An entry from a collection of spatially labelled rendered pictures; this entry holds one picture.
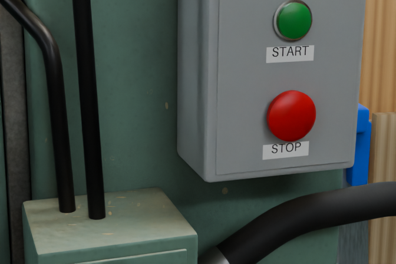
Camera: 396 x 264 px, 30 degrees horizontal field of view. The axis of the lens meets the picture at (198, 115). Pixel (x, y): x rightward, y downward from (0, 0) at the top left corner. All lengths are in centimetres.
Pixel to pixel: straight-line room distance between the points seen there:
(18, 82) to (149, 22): 9
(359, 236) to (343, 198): 91
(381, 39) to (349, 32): 141
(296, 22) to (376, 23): 142
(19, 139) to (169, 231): 13
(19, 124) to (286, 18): 19
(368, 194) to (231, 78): 14
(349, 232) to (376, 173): 40
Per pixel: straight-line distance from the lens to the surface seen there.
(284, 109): 42
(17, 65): 48
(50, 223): 43
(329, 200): 49
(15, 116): 49
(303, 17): 42
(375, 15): 184
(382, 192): 51
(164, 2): 46
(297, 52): 43
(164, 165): 48
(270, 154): 44
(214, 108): 42
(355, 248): 141
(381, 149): 176
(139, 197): 46
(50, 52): 42
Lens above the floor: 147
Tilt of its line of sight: 15 degrees down
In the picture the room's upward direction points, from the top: 1 degrees clockwise
